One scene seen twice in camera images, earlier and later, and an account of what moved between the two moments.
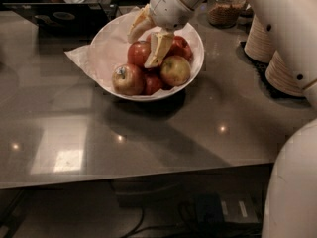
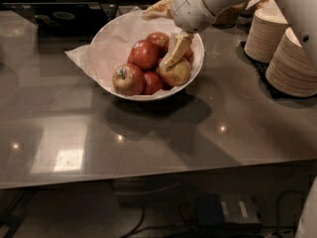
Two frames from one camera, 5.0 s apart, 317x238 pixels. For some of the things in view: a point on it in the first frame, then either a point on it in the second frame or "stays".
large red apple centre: x=138 y=52 stays
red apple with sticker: x=127 y=79 stays
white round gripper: x=169 y=6 to x=188 y=8
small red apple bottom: x=153 y=82 stays
